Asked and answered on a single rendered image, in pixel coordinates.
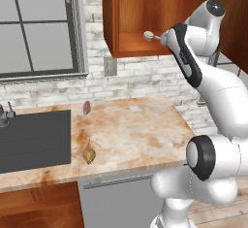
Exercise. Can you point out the grey dishwasher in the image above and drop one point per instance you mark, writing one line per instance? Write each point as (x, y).
(119, 206)

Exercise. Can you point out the beige dish brush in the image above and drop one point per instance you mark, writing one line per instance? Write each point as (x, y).
(148, 36)

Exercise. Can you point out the wooden base cabinet door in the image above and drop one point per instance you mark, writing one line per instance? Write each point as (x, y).
(38, 206)

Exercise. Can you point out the wooden wall cabinet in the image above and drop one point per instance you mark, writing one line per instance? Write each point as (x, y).
(139, 12)

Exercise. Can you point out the dark red sausage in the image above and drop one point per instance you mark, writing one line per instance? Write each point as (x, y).
(86, 108)

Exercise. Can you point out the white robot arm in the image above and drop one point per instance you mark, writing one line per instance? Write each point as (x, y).
(226, 102)

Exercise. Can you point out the grey metal tap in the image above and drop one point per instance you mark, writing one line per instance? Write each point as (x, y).
(4, 117)

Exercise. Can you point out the grey framed window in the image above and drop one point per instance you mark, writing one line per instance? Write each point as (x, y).
(38, 28)

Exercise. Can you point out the grey wall outlet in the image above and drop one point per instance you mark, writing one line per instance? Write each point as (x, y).
(110, 66)

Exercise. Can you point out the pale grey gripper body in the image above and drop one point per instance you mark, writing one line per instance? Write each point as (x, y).
(166, 38)

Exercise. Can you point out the dark grey sink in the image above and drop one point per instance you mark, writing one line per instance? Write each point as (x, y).
(35, 139)

